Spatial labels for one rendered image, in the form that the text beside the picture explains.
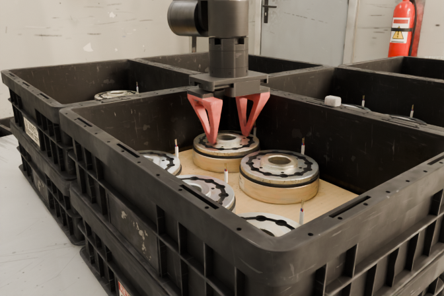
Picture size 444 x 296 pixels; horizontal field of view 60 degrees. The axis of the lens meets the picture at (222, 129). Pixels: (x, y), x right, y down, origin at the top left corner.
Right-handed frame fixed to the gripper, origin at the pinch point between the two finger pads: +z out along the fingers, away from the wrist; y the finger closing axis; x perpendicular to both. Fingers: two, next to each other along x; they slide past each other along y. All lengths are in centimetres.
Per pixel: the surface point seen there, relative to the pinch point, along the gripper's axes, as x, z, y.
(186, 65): -49, -3, -19
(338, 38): -193, 8, -254
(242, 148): 4.4, 0.9, 0.8
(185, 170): 0.3, 4.0, 7.8
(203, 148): 1.1, 0.9, 5.3
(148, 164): 17.3, -5.8, 20.1
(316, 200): 17.0, 4.3, -1.3
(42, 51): -339, 16, -26
